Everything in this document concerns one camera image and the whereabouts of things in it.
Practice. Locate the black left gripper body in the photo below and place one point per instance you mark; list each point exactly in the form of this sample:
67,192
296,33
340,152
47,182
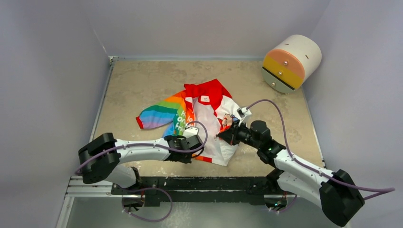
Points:
187,158

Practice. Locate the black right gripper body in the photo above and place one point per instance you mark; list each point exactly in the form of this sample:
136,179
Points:
232,134

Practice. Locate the rainbow red white kids jacket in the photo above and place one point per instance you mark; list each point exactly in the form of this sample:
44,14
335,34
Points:
208,105

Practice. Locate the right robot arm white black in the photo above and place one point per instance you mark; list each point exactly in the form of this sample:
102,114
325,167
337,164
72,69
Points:
333,192

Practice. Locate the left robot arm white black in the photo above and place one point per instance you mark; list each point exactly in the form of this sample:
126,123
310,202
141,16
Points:
103,158

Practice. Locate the round pastel drawer cabinet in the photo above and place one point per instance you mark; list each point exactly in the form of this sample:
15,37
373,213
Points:
289,64

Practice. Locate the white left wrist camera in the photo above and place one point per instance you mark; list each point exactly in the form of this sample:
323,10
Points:
191,131

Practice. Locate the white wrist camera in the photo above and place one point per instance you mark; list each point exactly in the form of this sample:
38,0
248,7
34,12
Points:
244,113
191,131

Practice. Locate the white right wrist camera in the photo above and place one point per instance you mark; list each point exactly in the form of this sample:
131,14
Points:
244,113

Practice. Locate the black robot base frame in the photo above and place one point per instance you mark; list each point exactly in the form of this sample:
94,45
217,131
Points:
153,190

